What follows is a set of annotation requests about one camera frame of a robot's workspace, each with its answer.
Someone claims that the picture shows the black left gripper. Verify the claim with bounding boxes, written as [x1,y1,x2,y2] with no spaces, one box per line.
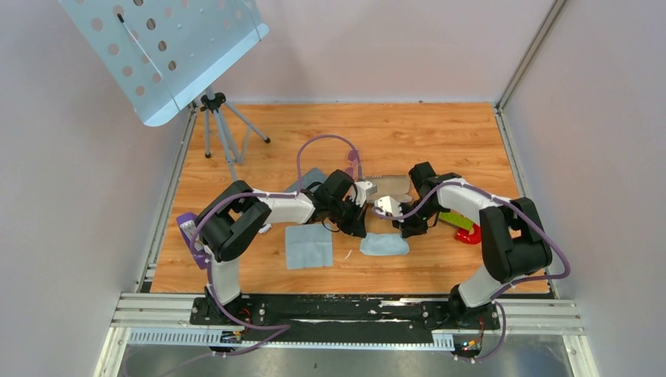
[328,196,367,238]

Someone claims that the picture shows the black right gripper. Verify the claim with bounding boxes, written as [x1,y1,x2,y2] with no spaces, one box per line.
[392,199,443,240]

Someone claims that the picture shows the light blue cloth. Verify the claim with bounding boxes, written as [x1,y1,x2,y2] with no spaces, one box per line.
[360,232,410,256]
[285,224,333,270]

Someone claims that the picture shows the flag print glasses case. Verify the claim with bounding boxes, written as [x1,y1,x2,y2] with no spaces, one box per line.
[365,175,413,203]

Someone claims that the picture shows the white frame black sunglasses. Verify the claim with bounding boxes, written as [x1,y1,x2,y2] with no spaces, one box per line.
[258,224,272,234]

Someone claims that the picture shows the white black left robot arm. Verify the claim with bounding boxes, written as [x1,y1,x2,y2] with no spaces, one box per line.
[181,170,376,324]

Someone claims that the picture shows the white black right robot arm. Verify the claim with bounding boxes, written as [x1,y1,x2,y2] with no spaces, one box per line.
[379,163,552,328]

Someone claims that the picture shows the pink transparent sunglasses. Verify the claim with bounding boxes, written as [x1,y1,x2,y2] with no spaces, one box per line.
[344,149,361,178]

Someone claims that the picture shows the green toy brick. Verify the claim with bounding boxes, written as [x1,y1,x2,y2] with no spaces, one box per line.
[438,211,474,232]

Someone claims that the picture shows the red toy arch block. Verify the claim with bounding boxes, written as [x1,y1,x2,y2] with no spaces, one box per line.
[455,224,481,245]

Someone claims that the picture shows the grey-green glasses case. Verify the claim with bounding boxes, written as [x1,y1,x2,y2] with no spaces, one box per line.
[284,167,328,192]

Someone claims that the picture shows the purple glasses case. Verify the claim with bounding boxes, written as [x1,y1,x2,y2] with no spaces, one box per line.
[176,212,207,269]

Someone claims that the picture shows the perforated metal music stand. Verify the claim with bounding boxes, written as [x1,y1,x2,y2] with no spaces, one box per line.
[61,0,270,180]

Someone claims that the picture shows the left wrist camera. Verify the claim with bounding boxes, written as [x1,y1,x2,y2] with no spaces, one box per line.
[352,181,377,207]

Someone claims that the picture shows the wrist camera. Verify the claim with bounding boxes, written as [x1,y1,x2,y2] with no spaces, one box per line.
[373,196,403,218]
[352,181,377,207]

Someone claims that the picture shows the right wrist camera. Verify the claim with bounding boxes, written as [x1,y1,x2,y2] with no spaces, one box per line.
[373,196,403,218]

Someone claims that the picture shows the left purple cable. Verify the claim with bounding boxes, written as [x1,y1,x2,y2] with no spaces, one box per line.
[188,134,364,360]

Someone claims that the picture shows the purple cable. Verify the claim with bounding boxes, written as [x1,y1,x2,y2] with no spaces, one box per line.
[188,134,364,360]
[371,179,572,364]

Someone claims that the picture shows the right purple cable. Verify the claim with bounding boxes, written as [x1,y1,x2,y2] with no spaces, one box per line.
[371,179,572,364]

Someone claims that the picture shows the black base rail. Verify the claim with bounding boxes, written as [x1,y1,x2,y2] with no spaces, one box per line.
[110,292,587,350]

